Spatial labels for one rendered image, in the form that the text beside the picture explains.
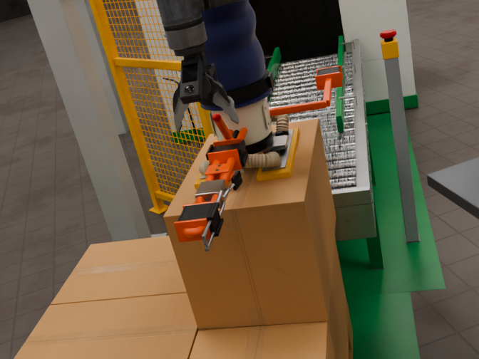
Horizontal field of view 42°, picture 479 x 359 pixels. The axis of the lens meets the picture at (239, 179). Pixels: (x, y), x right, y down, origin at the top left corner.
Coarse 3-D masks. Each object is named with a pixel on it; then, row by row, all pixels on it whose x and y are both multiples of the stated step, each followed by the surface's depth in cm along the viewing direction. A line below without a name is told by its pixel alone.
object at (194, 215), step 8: (184, 208) 138; (192, 208) 137; (200, 208) 136; (208, 208) 136; (184, 216) 135; (192, 216) 134; (200, 216) 133; (176, 224) 133; (184, 224) 133; (192, 224) 132; (200, 224) 132; (208, 232) 132; (184, 240) 134; (192, 240) 134
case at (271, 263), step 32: (320, 128) 215; (320, 160) 204; (192, 192) 181; (256, 192) 172; (288, 192) 168; (320, 192) 194; (224, 224) 169; (256, 224) 167; (288, 224) 166; (320, 224) 186; (192, 256) 176; (224, 256) 174; (256, 256) 172; (288, 256) 170; (320, 256) 178; (192, 288) 181; (224, 288) 179; (256, 288) 177; (288, 288) 175; (320, 288) 173; (224, 320) 185; (256, 320) 182; (288, 320) 180; (320, 320) 178
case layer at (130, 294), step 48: (144, 240) 247; (96, 288) 222; (144, 288) 215; (336, 288) 216; (48, 336) 202; (96, 336) 196; (144, 336) 191; (192, 336) 186; (240, 336) 181; (288, 336) 176; (336, 336) 197
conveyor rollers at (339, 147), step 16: (288, 64) 438; (304, 64) 428; (320, 64) 417; (336, 64) 408; (288, 80) 399; (304, 80) 395; (352, 80) 373; (272, 96) 377; (288, 96) 374; (304, 96) 364; (320, 96) 361; (304, 112) 340; (320, 112) 337; (352, 112) 325; (336, 128) 311; (352, 128) 303; (336, 144) 295; (352, 144) 286; (336, 160) 280; (352, 160) 270; (336, 176) 263; (352, 176) 262
